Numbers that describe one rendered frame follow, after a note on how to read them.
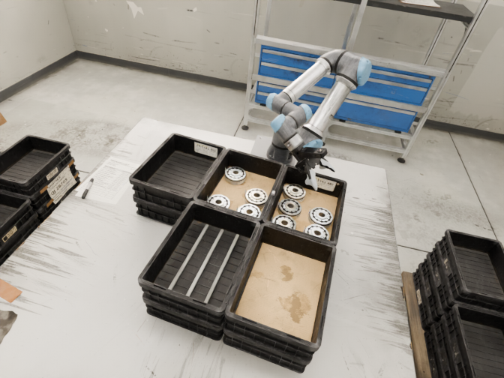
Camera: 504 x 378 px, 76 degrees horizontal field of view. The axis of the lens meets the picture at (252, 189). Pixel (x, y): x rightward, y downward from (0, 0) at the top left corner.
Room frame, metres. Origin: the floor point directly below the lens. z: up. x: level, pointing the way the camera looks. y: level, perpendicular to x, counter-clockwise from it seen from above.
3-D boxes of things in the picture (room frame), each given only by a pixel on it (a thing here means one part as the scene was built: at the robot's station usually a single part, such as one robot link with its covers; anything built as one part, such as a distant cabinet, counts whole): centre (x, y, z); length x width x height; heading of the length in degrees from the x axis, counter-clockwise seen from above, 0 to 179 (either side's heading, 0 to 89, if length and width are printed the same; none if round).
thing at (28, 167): (1.39, 1.34, 0.37); 0.40 x 0.30 x 0.45; 173
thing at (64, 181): (1.39, 1.19, 0.41); 0.31 x 0.02 x 0.16; 173
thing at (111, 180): (1.20, 0.74, 0.70); 0.33 x 0.23 x 0.01; 173
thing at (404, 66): (2.90, -0.66, 0.91); 1.70 x 0.10 x 0.05; 83
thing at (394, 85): (2.82, -1.06, 0.60); 0.72 x 0.03 x 0.56; 83
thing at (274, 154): (1.45, -0.13, 0.85); 0.15 x 0.15 x 0.10
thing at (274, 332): (0.61, -0.16, 0.92); 0.40 x 0.30 x 0.02; 167
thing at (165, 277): (0.68, 0.14, 0.87); 0.40 x 0.30 x 0.11; 167
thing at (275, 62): (2.92, -0.26, 0.60); 0.72 x 0.03 x 0.56; 83
